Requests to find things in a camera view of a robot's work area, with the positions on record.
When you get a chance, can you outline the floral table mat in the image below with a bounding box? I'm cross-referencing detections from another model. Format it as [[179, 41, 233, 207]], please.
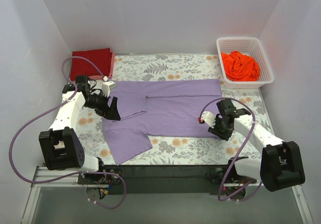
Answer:
[[76, 55, 273, 165]]

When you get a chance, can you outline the purple cable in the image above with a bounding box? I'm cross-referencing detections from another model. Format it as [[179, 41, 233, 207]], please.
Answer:
[[9, 57, 127, 209], [199, 97, 263, 202]]

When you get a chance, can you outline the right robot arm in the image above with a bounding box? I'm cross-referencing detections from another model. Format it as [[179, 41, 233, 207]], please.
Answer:
[[199, 98, 305, 192]]

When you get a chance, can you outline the aluminium frame rail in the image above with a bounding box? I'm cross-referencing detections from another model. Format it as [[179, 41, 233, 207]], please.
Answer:
[[22, 167, 313, 223]]

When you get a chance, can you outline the purple t shirt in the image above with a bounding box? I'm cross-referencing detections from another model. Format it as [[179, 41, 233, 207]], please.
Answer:
[[103, 79, 222, 165]]

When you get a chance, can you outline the orange t shirt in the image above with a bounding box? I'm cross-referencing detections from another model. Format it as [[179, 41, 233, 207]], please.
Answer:
[[221, 51, 260, 82]]

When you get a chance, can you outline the white plastic basket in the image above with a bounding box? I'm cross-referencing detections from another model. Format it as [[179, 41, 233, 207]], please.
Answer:
[[216, 37, 274, 88]]

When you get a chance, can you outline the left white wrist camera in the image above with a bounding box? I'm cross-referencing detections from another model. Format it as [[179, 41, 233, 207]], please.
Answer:
[[101, 81, 117, 97]]

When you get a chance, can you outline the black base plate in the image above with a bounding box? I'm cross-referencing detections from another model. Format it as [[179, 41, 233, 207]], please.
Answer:
[[77, 165, 257, 194]]

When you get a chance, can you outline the folded red t shirt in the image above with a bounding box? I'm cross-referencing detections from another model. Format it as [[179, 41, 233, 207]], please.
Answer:
[[70, 48, 112, 81]]

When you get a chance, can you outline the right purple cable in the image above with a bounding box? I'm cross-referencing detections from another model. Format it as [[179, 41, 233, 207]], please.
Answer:
[[199, 97, 263, 202]]

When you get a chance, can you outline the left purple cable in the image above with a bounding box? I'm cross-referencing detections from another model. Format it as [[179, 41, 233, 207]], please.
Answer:
[[9, 57, 127, 209]]

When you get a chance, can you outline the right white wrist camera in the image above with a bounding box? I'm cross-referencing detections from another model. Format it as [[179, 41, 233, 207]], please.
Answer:
[[198, 111, 216, 128]]

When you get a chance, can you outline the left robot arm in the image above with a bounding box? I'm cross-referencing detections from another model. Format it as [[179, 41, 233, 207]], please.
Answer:
[[39, 75, 121, 184]]

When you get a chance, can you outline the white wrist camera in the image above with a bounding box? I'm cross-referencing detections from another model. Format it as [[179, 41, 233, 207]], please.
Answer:
[[198, 111, 216, 128], [101, 81, 117, 97]]

